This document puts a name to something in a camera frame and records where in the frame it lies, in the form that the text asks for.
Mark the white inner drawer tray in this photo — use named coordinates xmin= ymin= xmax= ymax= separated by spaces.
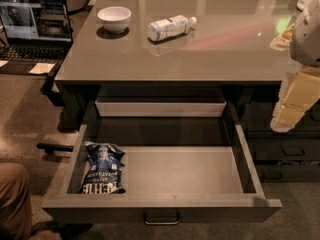
xmin=95 ymin=97 xmax=226 ymax=117

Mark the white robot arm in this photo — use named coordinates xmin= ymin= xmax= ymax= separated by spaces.
xmin=270 ymin=0 xmax=320 ymax=133

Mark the white ceramic bowl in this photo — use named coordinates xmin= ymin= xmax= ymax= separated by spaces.
xmin=97 ymin=6 xmax=131 ymax=34

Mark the black chair base leg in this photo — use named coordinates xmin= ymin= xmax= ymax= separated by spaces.
xmin=37 ymin=143 xmax=73 ymax=154

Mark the white paper note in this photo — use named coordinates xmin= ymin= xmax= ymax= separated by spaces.
xmin=29 ymin=63 xmax=54 ymax=75

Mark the open grey top drawer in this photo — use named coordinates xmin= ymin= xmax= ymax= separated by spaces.
xmin=43 ymin=104 xmax=282 ymax=223

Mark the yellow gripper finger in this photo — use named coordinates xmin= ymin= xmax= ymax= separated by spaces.
xmin=270 ymin=66 xmax=320 ymax=133
xmin=269 ymin=24 xmax=295 ymax=51

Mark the blue chip bag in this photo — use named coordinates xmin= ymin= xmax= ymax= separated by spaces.
xmin=80 ymin=142 xmax=126 ymax=194

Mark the metal drawer handle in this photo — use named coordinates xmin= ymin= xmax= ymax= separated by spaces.
xmin=143 ymin=209 xmax=180 ymax=226

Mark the black shoe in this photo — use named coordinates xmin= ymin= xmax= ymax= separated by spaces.
xmin=29 ymin=221 xmax=92 ymax=240

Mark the grey counter cabinet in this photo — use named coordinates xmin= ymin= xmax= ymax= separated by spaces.
xmin=56 ymin=0 xmax=301 ymax=126

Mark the dark side drawer cabinet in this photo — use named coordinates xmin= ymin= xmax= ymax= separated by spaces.
xmin=238 ymin=85 xmax=320 ymax=182

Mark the clear plastic water bottle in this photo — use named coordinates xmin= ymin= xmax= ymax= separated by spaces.
xmin=148 ymin=15 xmax=197 ymax=42

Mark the open black laptop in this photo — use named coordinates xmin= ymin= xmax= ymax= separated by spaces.
xmin=0 ymin=0 xmax=73 ymax=75

